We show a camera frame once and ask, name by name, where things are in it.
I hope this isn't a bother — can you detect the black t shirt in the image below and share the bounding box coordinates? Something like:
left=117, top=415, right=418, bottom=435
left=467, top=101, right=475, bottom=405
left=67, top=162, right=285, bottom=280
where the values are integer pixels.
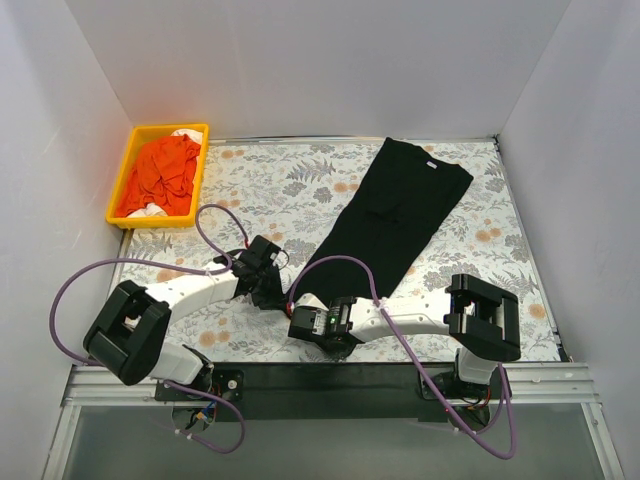
left=309, top=138, right=474, bottom=297

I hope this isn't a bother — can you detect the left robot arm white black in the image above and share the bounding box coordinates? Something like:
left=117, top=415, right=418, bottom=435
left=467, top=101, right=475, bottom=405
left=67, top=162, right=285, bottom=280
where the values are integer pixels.
left=83, top=235, right=283, bottom=400

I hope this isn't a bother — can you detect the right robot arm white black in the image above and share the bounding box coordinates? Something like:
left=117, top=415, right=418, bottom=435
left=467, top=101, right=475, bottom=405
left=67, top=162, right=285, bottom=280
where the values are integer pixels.
left=288, top=274, right=521, bottom=398

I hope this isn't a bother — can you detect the floral table cloth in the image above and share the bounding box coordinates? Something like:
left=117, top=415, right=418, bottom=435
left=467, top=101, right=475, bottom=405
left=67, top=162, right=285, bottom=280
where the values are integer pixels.
left=114, top=141, right=559, bottom=362

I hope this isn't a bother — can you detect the yellow plastic bin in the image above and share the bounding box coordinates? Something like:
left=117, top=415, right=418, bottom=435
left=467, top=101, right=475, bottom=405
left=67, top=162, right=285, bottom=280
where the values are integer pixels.
left=105, top=123, right=209, bottom=229

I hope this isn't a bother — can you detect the orange t shirt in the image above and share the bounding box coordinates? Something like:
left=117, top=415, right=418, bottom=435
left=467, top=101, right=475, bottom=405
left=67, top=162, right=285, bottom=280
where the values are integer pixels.
left=116, top=134, right=204, bottom=214

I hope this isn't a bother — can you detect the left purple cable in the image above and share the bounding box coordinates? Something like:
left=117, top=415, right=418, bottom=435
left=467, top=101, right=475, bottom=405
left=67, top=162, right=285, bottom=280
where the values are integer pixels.
left=49, top=203, right=247, bottom=455

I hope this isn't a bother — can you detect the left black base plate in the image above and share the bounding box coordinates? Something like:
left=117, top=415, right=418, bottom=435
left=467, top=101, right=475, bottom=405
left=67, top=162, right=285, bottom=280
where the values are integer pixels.
left=154, top=369, right=244, bottom=402

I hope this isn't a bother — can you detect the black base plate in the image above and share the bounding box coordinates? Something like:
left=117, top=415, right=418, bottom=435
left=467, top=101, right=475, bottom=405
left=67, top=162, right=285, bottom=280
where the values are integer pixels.
left=417, top=367, right=501, bottom=402
left=154, top=369, right=244, bottom=402

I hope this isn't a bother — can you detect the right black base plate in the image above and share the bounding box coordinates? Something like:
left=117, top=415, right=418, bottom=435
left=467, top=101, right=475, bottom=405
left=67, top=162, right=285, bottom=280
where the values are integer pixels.
left=417, top=367, right=501, bottom=402

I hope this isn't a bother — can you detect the aluminium frame rail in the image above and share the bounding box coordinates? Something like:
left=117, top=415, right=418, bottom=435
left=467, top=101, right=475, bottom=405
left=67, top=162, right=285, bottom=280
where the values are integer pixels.
left=44, top=363, right=623, bottom=479

